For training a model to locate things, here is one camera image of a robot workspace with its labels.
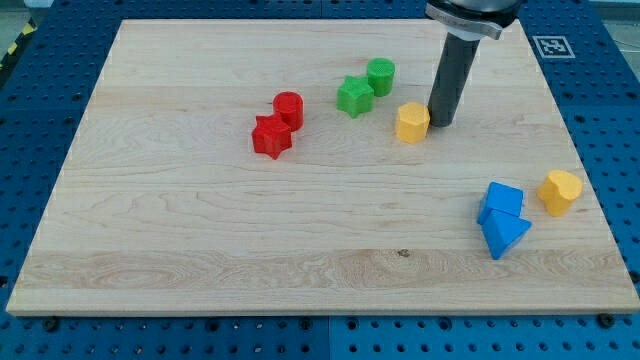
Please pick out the yellow hexagon block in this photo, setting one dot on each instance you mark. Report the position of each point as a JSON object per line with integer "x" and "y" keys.
{"x": 412, "y": 121}

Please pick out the robot arm flange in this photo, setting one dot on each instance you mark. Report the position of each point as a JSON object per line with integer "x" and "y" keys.
{"x": 473, "y": 20}

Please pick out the red star block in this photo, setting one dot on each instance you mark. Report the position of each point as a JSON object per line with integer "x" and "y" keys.
{"x": 271, "y": 135}

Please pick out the green star block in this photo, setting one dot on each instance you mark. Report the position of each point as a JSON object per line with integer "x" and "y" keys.
{"x": 355, "y": 96}

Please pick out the red cylinder block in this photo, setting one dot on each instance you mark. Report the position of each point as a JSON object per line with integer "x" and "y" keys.
{"x": 290, "y": 106}

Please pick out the wooden board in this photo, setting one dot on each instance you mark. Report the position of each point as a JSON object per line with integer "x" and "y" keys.
{"x": 162, "y": 207}

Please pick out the green cylinder block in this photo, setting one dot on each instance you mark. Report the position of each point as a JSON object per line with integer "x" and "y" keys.
{"x": 380, "y": 73}

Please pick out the blue cube block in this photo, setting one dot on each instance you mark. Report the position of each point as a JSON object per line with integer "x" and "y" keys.
{"x": 500, "y": 197}

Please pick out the blue triangle block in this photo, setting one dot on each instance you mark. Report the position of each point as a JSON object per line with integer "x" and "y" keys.
{"x": 502, "y": 231}

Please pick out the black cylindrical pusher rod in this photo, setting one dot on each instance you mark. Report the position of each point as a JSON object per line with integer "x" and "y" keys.
{"x": 454, "y": 66}

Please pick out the yellow heart block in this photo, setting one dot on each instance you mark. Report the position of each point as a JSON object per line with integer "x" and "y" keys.
{"x": 558, "y": 191}

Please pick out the white fiducial marker tag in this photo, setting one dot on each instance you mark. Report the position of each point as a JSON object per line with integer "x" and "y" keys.
{"x": 553, "y": 47}

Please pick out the black bolt left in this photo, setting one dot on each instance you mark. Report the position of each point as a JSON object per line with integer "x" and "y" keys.
{"x": 50, "y": 324}

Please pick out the black bolt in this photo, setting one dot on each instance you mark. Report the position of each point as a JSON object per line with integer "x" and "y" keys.
{"x": 50, "y": 324}
{"x": 606, "y": 320}

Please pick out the black bolt right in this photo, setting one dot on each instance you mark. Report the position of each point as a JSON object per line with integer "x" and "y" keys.
{"x": 606, "y": 320}

